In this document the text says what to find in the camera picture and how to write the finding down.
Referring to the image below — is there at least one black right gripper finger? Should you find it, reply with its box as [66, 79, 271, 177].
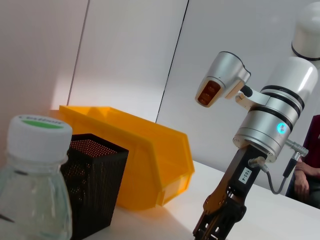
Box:
[212, 198, 248, 240]
[192, 191, 230, 240]

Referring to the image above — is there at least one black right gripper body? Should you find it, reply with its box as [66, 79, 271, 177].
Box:
[216, 146, 268, 210]

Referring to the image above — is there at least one clear green-label water bottle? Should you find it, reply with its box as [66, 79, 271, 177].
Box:
[0, 114, 74, 240]

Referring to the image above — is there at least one black mesh pen holder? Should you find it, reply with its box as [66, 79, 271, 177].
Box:
[59, 133, 130, 240]

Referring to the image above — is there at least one yellow plastic storage bin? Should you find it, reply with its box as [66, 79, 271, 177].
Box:
[59, 105, 196, 213]

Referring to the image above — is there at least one person in red shirt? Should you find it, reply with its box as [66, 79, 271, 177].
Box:
[286, 114, 320, 210]

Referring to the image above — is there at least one right arm connector cable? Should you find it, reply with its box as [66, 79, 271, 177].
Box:
[247, 139, 310, 195]

